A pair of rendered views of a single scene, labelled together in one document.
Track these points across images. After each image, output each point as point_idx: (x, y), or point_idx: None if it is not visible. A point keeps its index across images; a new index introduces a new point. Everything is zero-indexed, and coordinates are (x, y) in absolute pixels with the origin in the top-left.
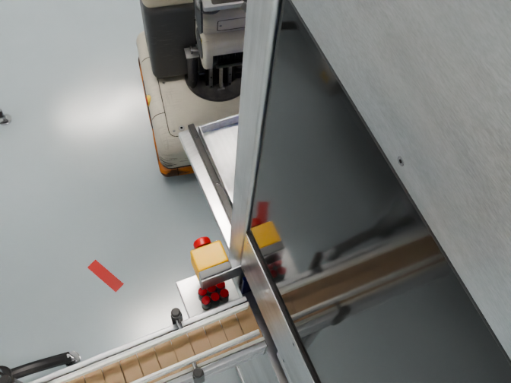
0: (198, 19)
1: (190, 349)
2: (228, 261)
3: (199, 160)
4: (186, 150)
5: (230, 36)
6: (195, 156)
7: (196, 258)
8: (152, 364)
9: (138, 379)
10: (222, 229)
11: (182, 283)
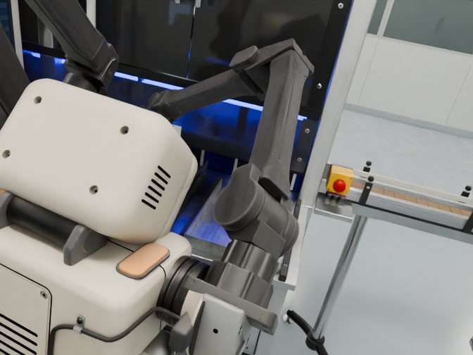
0: (184, 353)
1: (362, 184)
2: (332, 164)
3: (292, 257)
4: (298, 269)
5: None
6: (293, 262)
7: (351, 172)
8: (386, 191)
9: (399, 180)
10: (305, 220)
11: (349, 216)
